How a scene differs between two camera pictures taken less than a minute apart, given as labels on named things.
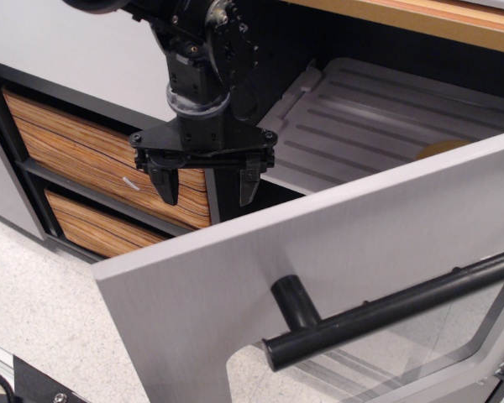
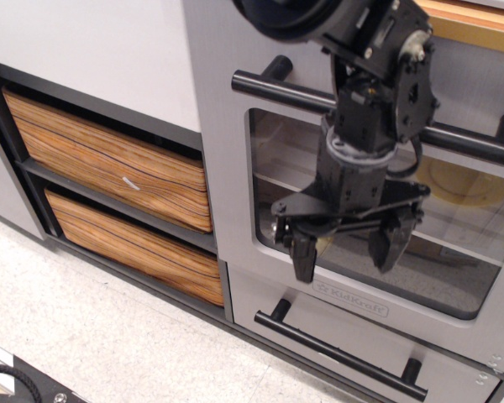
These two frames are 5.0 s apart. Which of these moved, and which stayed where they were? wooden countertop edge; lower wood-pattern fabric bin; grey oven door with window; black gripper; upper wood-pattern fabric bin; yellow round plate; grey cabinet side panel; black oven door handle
Moved: yellow round plate; black oven door handle; grey oven door with window; black gripper
Stayed: upper wood-pattern fabric bin; wooden countertop edge; grey cabinet side panel; lower wood-pattern fabric bin
